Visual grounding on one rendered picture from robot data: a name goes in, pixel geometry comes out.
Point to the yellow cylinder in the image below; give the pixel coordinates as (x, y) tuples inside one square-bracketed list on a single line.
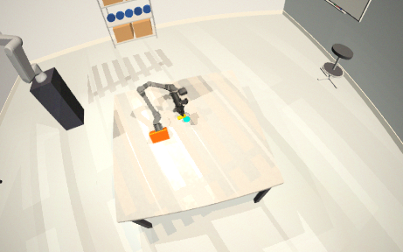
[(181, 117)]

